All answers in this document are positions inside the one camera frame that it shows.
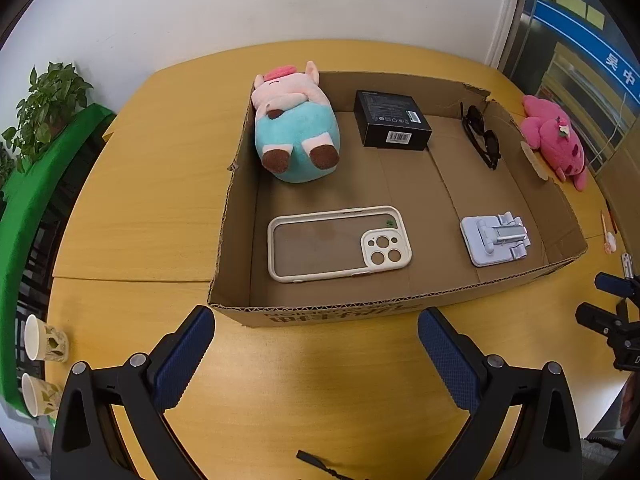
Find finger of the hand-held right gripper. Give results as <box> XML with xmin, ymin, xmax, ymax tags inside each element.
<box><xmin>595</xmin><ymin>272</ymin><xmax>640</xmax><ymax>304</ymax></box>
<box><xmin>575</xmin><ymin>302</ymin><xmax>627</xmax><ymax>336</ymax></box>

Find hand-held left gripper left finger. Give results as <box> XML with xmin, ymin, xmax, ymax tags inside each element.
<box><xmin>50</xmin><ymin>305</ymin><xmax>217</xmax><ymax>480</ymax></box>

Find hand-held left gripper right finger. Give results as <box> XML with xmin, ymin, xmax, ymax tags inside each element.
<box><xmin>417</xmin><ymin>306</ymin><xmax>583</xmax><ymax>480</ymax></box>

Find grey folding phone stand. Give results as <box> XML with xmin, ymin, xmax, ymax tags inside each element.
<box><xmin>460</xmin><ymin>211</ymin><xmax>535</xmax><ymax>267</ymax></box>

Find beige clear phone case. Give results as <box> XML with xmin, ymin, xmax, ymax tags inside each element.
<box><xmin>267</xmin><ymin>205</ymin><xmax>413</xmax><ymax>284</ymax></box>

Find brown cardboard box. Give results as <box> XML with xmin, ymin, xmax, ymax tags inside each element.
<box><xmin>206</xmin><ymin>71</ymin><xmax>589</xmax><ymax>331</ymax></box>

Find black sunglasses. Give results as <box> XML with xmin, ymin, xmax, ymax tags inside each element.
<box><xmin>460</xmin><ymin>102</ymin><xmax>502</xmax><ymax>171</ymax></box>

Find black product box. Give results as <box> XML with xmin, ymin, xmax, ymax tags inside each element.
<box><xmin>353</xmin><ymin>90</ymin><xmax>433</xmax><ymax>153</ymax></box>

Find pink pig plush toy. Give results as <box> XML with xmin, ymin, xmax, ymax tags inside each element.
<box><xmin>251</xmin><ymin>60</ymin><xmax>342</xmax><ymax>183</ymax></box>

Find pink pen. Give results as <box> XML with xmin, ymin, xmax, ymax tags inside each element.
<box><xmin>601</xmin><ymin>211</ymin><xmax>616</xmax><ymax>256</ymax></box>

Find printed paper cup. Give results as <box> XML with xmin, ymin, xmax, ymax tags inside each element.
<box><xmin>21</xmin><ymin>373</ymin><xmax>63</xmax><ymax>418</ymax></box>
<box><xmin>25</xmin><ymin>314</ymin><xmax>69</xmax><ymax>363</ymax></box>

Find pink bear plush toy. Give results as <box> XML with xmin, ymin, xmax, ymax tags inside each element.
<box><xmin>520</xmin><ymin>94</ymin><xmax>591</xmax><ymax>192</ymax></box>

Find black metal rack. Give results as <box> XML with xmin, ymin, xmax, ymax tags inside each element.
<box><xmin>10</xmin><ymin>200</ymin><xmax>68</xmax><ymax>386</ymax></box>

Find wooden desk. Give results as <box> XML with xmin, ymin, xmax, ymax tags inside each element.
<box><xmin>47</xmin><ymin>45</ymin><xmax>640</xmax><ymax>480</ymax></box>

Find small potted plant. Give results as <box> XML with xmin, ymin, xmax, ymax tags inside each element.
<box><xmin>0</xmin><ymin>146</ymin><xmax>17</xmax><ymax>196</ymax></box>

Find glass partition with blue band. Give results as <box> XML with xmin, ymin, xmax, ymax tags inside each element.
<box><xmin>492</xmin><ymin>0</ymin><xmax>640</xmax><ymax>161</ymax></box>

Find row of yellow sticky notes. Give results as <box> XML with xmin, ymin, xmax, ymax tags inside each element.
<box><xmin>540</xmin><ymin>0</ymin><xmax>603</xmax><ymax>28</ymax></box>

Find large potted plant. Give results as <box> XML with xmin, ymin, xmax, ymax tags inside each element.
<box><xmin>0</xmin><ymin>61</ymin><xmax>94</xmax><ymax>173</ymax></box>

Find black strap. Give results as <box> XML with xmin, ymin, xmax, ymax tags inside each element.
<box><xmin>296</xmin><ymin>450</ymin><xmax>346</xmax><ymax>478</ymax></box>

